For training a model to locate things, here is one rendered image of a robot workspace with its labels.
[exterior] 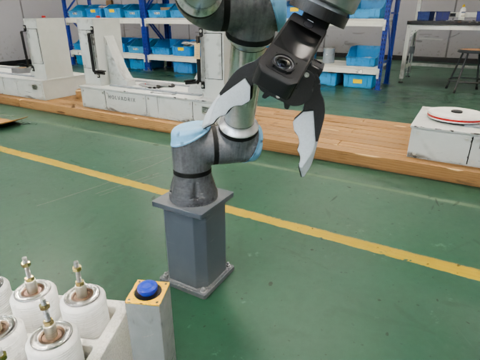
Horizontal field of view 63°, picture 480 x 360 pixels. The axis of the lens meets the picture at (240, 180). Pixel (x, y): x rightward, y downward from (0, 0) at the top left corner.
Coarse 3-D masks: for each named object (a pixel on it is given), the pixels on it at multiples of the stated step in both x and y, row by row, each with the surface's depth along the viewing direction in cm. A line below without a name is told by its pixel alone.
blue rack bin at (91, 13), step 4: (96, 4) 674; (100, 4) 681; (88, 8) 660; (92, 8) 668; (96, 8) 675; (104, 8) 646; (88, 12) 655; (92, 12) 651; (96, 12) 646; (100, 12) 643; (88, 16) 659; (92, 16) 655; (100, 16) 646; (104, 16) 651
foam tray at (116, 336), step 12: (60, 300) 95; (108, 300) 95; (120, 312) 91; (108, 324) 88; (120, 324) 88; (108, 336) 84; (120, 336) 89; (84, 348) 82; (96, 348) 81; (108, 348) 83; (120, 348) 89
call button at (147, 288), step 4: (148, 280) 78; (152, 280) 78; (140, 284) 77; (144, 284) 77; (148, 284) 77; (152, 284) 77; (156, 284) 77; (140, 288) 76; (144, 288) 76; (148, 288) 76; (152, 288) 76; (156, 288) 77; (140, 292) 75; (144, 292) 75; (148, 292) 75; (152, 292) 76
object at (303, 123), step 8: (304, 112) 48; (312, 112) 48; (296, 120) 48; (304, 120) 48; (312, 120) 48; (296, 128) 49; (304, 128) 49; (312, 128) 48; (304, 136) 49; (312, 136) 49; (304, 144) 50; (312, 144) 49; (304, 152) 50; (312, 152) 50; (304, 160) 50; (312, 160) 51; (304, 168) 51
